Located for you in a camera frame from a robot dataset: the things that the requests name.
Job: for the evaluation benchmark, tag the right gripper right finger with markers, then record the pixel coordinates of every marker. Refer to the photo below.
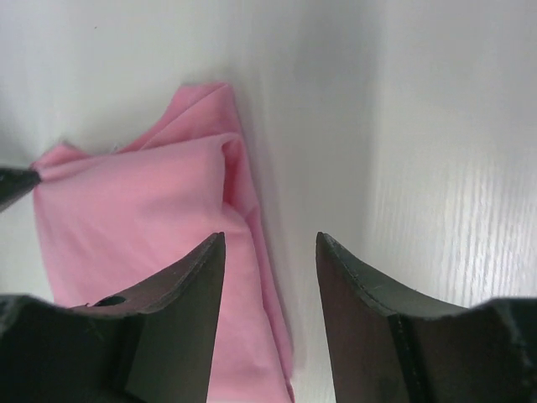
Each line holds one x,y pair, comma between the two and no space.
389,343

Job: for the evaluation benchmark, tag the pink t shirt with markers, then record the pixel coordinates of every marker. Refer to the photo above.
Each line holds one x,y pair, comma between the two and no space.
106,222

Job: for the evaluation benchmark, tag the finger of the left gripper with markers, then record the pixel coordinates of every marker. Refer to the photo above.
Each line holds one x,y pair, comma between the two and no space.
15,183

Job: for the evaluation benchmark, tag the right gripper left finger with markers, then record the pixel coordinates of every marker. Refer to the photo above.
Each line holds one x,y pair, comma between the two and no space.
152,342

